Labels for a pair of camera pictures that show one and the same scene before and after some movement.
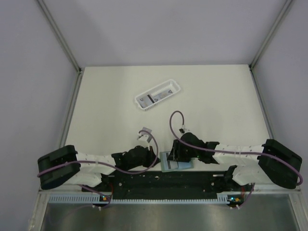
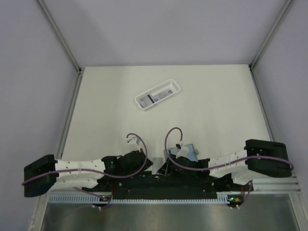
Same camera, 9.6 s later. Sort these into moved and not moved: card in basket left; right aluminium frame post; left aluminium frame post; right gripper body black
Moved: right gripper body black
Not moved: card in basket left; left aluminium frame post; right aluminium frame post
